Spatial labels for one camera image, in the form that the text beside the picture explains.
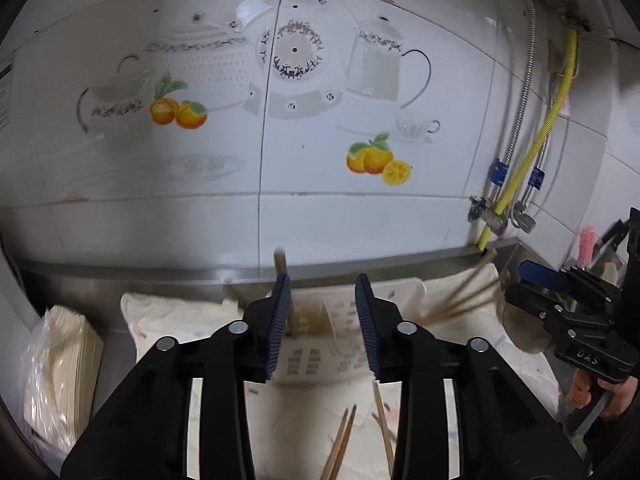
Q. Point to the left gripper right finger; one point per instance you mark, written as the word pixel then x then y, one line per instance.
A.
pixel 393 345

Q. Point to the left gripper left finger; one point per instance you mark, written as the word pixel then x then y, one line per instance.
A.
pixel 249 348

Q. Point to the wooden chopstick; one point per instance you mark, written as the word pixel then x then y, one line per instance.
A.
pixel 284 290
pixel 388 447
pixel 446 308

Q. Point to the wooden chopstick diagonal long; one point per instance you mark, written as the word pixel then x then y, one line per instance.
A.
pixel 342 443

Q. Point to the beige house-shaped utensil holder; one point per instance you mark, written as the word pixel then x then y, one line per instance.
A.
pixel 324 343

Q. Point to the chopstick in holder right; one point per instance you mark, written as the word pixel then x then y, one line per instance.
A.
pixel 471 302

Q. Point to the metal bowl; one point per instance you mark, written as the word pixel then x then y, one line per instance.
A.
pixel 525 330

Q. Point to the white quilted patterned mat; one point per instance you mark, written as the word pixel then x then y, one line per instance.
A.
pixel 292 428

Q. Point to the bagged stack of paper napkins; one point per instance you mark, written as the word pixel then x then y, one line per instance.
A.
pixel 60 370

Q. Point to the blue handled water valve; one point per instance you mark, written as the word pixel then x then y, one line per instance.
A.
pixel 483 208

